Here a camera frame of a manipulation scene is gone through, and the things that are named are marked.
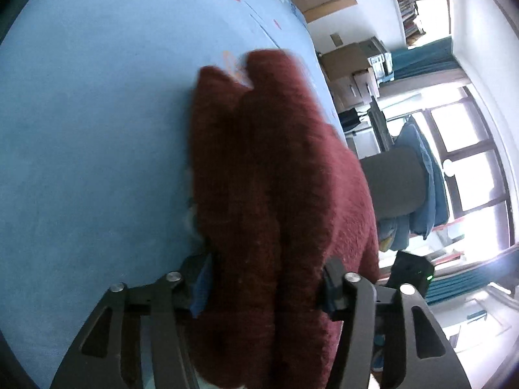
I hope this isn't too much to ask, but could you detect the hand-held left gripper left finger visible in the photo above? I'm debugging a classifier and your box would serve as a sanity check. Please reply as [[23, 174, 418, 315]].
[[49, 251, 215, 389]]

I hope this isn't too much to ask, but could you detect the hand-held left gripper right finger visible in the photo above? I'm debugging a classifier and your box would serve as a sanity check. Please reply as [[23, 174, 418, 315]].
[[318, 256, 473, 389]]

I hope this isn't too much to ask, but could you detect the dark red knit sweater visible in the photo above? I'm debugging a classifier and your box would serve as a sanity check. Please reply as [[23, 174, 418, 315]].
[[188, 49, 382, 389]]

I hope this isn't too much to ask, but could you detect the dark framed window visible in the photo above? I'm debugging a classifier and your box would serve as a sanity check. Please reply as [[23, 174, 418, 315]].
[[385, 85, 519, 260]]

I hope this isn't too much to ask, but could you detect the blue printed bedsheet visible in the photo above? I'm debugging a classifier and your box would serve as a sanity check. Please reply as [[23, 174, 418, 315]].
[[0, 0, 357, 389]]

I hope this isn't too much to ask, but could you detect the wooden nightstand with drawers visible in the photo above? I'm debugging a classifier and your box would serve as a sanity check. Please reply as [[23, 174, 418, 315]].
[[318, 42, 380, 108]]

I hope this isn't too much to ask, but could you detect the teal curtain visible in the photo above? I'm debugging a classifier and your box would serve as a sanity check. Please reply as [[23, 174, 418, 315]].
[[391, 36, 519, 306]]

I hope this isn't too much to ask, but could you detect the row of books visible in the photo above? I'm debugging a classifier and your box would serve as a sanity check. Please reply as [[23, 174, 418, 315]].
[[385, 0, 424, 45]]

